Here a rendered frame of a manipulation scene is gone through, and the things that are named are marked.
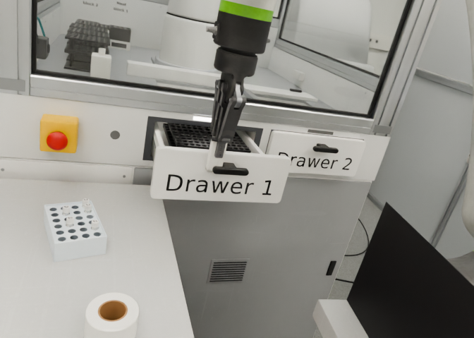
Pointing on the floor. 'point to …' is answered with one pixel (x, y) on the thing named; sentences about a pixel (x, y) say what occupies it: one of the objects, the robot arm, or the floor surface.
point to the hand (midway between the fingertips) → (216, 154)
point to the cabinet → (242, 247)
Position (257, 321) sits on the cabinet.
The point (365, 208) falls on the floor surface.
